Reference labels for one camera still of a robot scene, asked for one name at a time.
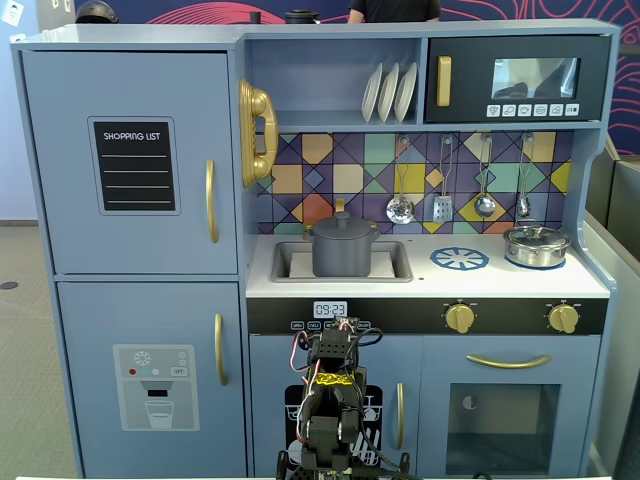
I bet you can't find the gold stove knob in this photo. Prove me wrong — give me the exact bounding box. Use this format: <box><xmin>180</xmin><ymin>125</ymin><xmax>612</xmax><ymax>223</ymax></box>
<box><xmin>547</xmin><ymin>301</ymin><xmax>581</xmax><ymax>335</ymax></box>
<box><xmin>443</xmin><ymin>301</ymin><xmax>476</xmax><ymax>335</ymax></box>

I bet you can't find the black helmet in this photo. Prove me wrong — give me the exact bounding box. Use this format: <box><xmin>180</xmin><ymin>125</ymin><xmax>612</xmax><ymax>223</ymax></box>
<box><xmin>74</xmin><ymin>0</ymin><xmax>120</xmax><ymax>24</ymax></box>

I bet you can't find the stainless steel pot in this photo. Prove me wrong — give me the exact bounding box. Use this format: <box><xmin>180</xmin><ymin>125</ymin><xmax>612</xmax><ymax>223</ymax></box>
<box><xmin>503</xmin><ymin>237</ymin><xmax>572</xmax><ymax>268</ymax></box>

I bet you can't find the gold oven handle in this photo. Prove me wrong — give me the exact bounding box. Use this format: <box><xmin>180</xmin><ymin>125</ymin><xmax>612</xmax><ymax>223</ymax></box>
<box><xmin>466</xmin><ymin>353</ymin><xmax>553</xmax><ymax>370</ymax></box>

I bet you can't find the light desk divider panel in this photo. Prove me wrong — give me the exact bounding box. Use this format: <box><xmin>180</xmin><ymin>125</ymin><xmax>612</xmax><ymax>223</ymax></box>
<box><xmin>582</xmin><ymin>209</ymin><xmax>640</xmax><ymax>480</ymax></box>

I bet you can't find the steel slotted spoon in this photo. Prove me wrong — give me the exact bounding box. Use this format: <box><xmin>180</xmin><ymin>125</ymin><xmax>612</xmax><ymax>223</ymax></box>
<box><xmin>385</xmin><ymin>133</ymin><xmax>416</xmax><ymax>226</ymax></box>

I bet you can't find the gold freezer door handle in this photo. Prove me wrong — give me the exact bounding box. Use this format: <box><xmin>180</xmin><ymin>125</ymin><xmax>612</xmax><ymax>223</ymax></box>
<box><xmin>213</xmin><ymin>312</ymin><xmax>229</xmax><ymax>387</ymax></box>

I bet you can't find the gold microwave handle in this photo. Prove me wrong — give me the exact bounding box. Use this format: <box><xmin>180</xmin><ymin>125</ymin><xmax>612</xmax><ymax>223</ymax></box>
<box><xmin>436</xmin><ymin>55</ymin><xmax>453</xmax><ymax>108</ymax></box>

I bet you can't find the black toy microwave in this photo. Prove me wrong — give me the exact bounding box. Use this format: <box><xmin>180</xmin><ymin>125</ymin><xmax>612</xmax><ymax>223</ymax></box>
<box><xmin>423</xmin><ymin>34</ymin><xmax>612</xmax><ymax>125</ymax></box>

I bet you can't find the gold dishwasher handle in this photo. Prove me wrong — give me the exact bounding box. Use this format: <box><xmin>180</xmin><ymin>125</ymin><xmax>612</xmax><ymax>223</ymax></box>
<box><xmin>395</xmin><ymin>382</ymin><xmax>406</xmax><ymax>451</ymax></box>

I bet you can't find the long gold fridge handle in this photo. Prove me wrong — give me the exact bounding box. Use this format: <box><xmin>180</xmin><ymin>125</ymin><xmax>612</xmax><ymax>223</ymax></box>
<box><xmin>205</xmin><ymin>158</ymin><xmax>220</xmax><ymax>245</ymax></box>

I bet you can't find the black round container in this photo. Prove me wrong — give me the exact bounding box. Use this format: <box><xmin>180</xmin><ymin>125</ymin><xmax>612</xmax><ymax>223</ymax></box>
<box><xmin>283</xmin><ymin>8</ymin><xmax>321</xmax><ymax>25</ymax></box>

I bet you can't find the person in black shirt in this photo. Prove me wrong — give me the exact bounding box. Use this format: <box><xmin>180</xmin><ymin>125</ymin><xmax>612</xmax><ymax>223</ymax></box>
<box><xmin>347</xmin><ymin>0</ymin><xmax>443</xmax><ymax>24</ymax></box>

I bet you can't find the white toy plate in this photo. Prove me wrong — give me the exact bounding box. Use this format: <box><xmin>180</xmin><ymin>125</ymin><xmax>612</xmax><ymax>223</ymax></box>
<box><xmin>393</xmin><ymin>60</ymin><xmax>419</xmax><ymax>124</ymax></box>
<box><xmin>377</xmin><ymin>61</ymin><xmax>401</xmax><ymax>124</ymax></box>
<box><xmin>360</xmin><ymin>61</ymin><xmax>384</xmax><ymax>124</ymax></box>

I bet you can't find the blue toy kitchen cabinet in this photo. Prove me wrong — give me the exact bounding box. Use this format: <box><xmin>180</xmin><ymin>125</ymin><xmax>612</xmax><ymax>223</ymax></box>
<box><xmin>10</xmin><ymin>18</ymin><xmax>621</xmax><ymax>479</ymax></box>

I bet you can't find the gray toy pot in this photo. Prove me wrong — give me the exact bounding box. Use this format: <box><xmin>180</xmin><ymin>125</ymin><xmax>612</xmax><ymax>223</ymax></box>
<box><xmin>302</xmin><ymin>227</ymin><xmax>382</xmax><ymax>279</ymax></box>

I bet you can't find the black control panel strip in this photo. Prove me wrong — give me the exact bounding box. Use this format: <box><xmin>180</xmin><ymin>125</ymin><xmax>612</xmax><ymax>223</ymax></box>
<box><xmin>246</xmin><ymin>297</ymin><xmax>609</xmax><ymax>336</ymax></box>

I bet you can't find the gray toy sink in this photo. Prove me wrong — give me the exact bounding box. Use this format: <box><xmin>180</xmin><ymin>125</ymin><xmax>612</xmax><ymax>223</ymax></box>
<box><xmin>270</xmin><ymin>240</ymin><xmax>415</xmax><ymax>284</ymax></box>

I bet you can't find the blue oven door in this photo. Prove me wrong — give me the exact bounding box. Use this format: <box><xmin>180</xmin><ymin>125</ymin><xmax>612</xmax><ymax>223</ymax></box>
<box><xmin>420</xmin><ymin>334</ymin><xmax>602</xmax><ymax>477</ymax></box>

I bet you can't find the black dishwasher decal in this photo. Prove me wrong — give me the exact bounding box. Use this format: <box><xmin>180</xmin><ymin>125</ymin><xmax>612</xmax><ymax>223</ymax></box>
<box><xmin>284</xmin><ymin>383</ymin><xmax>384</xmax><ymax>469</ymax></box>

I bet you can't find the short blue freezer door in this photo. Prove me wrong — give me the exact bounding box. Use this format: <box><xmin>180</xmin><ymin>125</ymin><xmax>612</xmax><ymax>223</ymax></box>
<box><xmin>55</xmin><ymin>280</ymin><xmax>247</xmax><ymax>479</ymax></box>

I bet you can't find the black shopping list board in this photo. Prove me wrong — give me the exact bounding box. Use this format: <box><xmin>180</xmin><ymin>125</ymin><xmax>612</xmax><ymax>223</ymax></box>
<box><xmin>87</xmin><ymin>115</ymin><xmax>182</xmax><ymax>217</ymax></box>

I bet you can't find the steel pot glass lid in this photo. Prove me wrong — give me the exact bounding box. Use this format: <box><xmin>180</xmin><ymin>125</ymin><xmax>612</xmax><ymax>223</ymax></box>
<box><xmin>502</xmin><ymin>224</ymin><xmax>572</xmax><ymax>249</ymax></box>

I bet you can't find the gold toy telephone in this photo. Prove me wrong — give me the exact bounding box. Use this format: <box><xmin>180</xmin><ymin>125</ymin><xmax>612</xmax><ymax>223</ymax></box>
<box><xmin>237</xmin><ymin>78</ymin><xmax>280</xmax><ymax>189</ymax></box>

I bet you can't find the tall blue fridge door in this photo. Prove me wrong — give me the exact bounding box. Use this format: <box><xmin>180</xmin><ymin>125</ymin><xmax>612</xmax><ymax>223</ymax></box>
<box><xmin>20</xmin><ymin>49</ymin><xmax>239</xmax><ymax>276</ymax></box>

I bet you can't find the steel slotted spatula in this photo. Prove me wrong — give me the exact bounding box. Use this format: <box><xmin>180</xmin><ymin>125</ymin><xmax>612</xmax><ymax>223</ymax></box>
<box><xmin>432</xmin><ymin>133</ymin><xmax>455</xmax><ymax>224</ymax></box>

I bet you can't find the gray pot lid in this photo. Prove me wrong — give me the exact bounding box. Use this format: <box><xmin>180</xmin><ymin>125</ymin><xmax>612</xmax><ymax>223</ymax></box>
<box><xmin>312</xmin><ymin>210</ymin><xmax>376</xmax><ymax>240</ymax></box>

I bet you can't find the steel ladle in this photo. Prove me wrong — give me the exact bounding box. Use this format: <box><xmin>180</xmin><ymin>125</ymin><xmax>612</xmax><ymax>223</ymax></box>
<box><xmin>473</xmin><ymin>132</ymin><xmax>497</xmax><ymax>219</ymax></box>

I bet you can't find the blue dishwasher door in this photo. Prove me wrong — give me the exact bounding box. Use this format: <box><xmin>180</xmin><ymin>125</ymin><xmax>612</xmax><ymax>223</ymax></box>
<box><xmin>248</xmin><ymin>333</ymin><xmax>424</xmax><ymax>479</ymax></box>

